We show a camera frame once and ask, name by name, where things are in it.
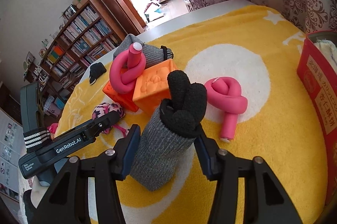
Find left hand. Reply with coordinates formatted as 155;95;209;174
23;176;48;223

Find wooden bookshelf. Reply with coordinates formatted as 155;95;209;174
24;0;126;102

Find red biscuit tin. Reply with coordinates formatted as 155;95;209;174
297;31;336;203

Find pink foam knot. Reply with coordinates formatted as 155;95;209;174
109;42;146;94
205;77;248;143

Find black knit sock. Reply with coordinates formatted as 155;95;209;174
89;62;107;85

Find grey black knit glove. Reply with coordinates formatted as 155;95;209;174
130;70;207;191

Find pastel socks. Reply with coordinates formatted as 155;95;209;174
314;39;337;73

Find dark orange rubber cube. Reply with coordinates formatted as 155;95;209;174
102;80;139;112

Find light orange rubber cube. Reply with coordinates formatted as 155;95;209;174
132;59;178;116

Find yellow white blanket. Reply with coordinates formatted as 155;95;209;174
55;5;328;223

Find small leopard plush toy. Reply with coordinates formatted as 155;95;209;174
91;102;128;137

